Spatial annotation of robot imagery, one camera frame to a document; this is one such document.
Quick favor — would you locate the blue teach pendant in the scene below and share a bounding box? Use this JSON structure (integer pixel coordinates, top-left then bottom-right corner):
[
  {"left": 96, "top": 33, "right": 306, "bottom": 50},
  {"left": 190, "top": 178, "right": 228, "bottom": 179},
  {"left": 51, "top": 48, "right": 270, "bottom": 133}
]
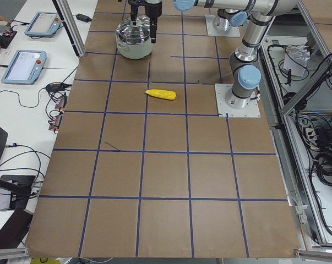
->
[
  {"left": 1, "top": 50, "right": 47, "bottom": 85},
  {"left": 24, "top": 12, "right": 61, "bottom": 37}
]

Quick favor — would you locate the pale green steel pot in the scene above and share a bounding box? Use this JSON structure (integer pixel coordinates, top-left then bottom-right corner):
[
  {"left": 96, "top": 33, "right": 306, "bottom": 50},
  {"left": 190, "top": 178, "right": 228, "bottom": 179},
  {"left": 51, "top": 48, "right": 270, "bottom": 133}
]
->
[{"left": 116, "top": 37, "right": 154, "bottom": 60}]

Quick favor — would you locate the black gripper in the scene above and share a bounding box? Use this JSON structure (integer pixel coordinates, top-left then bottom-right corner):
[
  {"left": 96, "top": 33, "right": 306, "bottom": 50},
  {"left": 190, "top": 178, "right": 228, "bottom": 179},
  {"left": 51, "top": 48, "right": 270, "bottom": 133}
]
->
[{"left": 130, "top": 0, "right": 162, "bottom": 43}]

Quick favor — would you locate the glass pot lid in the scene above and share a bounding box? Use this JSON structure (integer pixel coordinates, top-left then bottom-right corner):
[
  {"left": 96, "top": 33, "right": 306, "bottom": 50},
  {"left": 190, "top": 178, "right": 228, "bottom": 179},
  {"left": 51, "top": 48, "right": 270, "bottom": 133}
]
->
[{"left": 116, "top": 15, "right": 150, "bottom": 45}]

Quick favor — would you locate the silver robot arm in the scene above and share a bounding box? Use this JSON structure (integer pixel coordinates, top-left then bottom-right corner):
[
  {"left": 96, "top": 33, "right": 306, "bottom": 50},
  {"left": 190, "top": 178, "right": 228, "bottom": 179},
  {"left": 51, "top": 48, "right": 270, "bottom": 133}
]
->
[
  {"left": 128, "top": 1, "right": 247, "bottom": 43},
  {"left": 173, "top": 1, "right": 297, "bottom": 109}
]

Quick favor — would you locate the yellow corn cob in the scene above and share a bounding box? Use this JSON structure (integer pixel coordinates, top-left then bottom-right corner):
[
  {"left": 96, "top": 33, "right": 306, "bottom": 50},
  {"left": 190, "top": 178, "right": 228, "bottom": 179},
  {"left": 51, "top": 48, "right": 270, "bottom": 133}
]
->
[{"left": 145, "top": 89, "right": 177, "bottom": 101}]

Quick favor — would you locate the far blue teach pendant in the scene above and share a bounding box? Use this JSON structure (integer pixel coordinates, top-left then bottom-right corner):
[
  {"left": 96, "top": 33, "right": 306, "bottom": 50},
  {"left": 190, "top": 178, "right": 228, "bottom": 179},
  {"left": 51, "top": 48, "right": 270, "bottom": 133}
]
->
[{"left": 24, "top": 12, "right": 61, "bottom": 37}]

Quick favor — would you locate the near blue teach pendant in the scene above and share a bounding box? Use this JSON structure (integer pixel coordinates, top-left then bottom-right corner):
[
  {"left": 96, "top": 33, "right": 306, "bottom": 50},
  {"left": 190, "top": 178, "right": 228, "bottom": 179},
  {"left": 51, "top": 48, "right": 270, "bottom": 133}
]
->
[{"left": 1, "top": 50, "right": 47, "bottom": 85}]

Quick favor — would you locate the brown paper table mat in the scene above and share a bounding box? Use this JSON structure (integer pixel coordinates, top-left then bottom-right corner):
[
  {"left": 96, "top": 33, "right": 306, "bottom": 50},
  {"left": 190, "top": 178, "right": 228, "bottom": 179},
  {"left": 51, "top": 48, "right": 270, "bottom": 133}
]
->
[{"left": 25, "top": 1, "right": 300, "bottom": 258}]

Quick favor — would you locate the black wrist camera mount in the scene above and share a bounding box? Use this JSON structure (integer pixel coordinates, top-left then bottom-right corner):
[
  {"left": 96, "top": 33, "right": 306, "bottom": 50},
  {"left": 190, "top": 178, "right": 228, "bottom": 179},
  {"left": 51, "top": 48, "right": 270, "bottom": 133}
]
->
[{"left": 128, "top": 0, "right": 144, "bottom": 12}]

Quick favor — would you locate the aluminium frame post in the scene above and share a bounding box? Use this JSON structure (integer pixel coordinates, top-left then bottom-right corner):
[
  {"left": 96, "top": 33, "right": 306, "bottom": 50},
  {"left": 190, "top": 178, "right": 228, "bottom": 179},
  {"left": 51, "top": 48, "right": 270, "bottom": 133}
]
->
[{"left": 52, "top": 0, "right": 86, "bottom": 58}]

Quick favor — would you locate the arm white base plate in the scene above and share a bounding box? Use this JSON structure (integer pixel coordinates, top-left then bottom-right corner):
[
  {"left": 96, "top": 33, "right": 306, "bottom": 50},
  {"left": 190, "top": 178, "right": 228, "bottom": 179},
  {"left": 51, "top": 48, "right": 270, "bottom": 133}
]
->
[
  {"left": 205, "top": 15, "right": 241, "bottom": 37},
  {"left": 215, "top": 84, "right": 261, "bottom": 118}
]

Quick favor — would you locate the black power adapter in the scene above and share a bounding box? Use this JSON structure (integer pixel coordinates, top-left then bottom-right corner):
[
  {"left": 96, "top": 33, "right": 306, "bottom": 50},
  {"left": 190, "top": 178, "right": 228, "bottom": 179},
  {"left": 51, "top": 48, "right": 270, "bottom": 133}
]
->
[{"left": 76, "top": 13, "right": 92, "bottom": 23}]

